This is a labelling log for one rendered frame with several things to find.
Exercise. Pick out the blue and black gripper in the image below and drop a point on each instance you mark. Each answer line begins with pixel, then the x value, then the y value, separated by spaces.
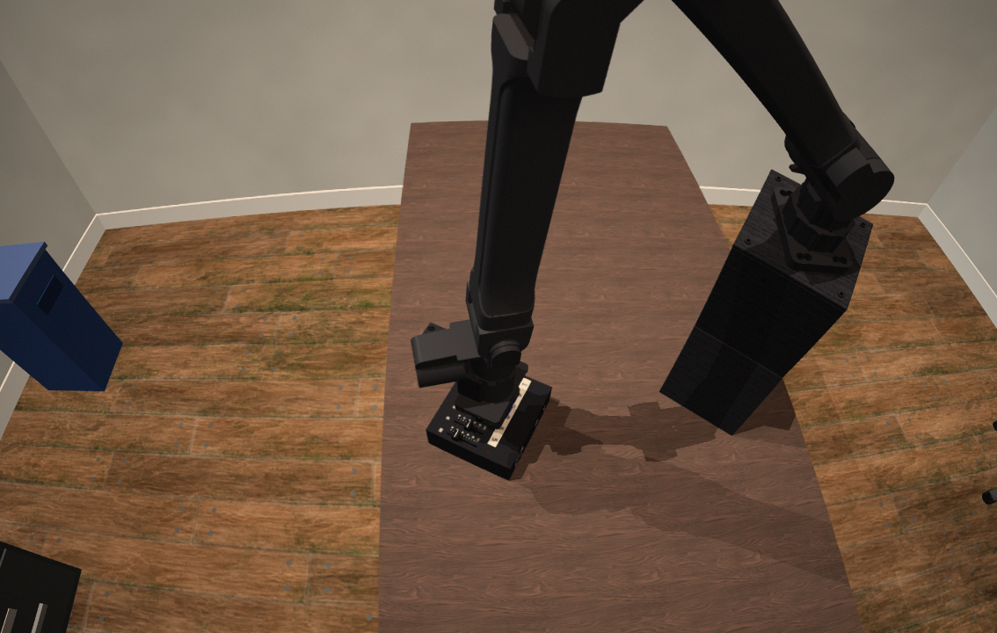
pixel 497 398

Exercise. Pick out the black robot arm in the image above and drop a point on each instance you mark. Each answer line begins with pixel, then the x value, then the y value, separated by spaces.
pixel 528 137

